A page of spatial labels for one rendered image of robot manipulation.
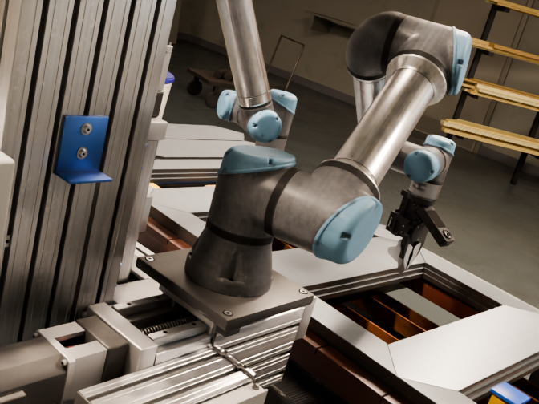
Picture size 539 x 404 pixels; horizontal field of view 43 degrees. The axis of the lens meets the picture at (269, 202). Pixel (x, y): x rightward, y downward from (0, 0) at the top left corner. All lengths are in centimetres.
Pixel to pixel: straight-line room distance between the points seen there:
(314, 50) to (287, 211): 1039
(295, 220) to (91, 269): 34
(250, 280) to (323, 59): 1023
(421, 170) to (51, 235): 88
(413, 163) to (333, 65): 958
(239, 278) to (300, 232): 14
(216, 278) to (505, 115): 882
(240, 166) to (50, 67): 31
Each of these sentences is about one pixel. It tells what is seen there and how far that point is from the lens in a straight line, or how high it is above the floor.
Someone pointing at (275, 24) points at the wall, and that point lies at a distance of 1197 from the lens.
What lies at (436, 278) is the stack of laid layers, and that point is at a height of 83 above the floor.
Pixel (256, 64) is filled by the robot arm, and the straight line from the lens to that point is 153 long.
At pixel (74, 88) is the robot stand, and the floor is 132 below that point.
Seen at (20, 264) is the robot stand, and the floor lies 105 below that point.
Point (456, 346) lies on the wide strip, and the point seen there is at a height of 86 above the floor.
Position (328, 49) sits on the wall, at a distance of 1125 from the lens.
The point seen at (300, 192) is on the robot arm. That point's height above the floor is 124.
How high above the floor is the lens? 153
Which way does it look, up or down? 18 degrees down
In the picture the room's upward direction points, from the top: 16 degrees clockwise
